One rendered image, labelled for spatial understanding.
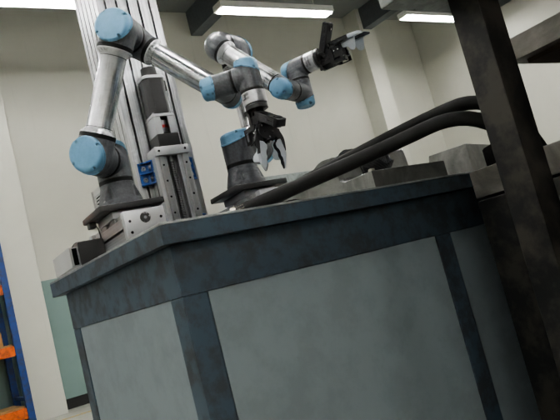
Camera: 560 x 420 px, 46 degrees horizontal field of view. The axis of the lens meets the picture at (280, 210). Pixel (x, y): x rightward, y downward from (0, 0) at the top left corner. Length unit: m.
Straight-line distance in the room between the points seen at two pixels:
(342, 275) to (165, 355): 0.37
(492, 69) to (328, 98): 8.39
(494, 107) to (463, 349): 0.57
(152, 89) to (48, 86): 5.25
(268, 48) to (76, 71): 2.74
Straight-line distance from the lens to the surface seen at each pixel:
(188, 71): 2.27
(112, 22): 2.24
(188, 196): 2.48
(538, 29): 1.51
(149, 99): 2.54
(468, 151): 1.96
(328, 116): 9.45
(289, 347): 1.23
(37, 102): 7.65
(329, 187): 1.71
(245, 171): 2.47
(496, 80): 1.21
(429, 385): 1.45
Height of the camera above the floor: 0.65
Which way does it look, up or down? 6 degrees up
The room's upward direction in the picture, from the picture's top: 14 degrees counter-clockwise
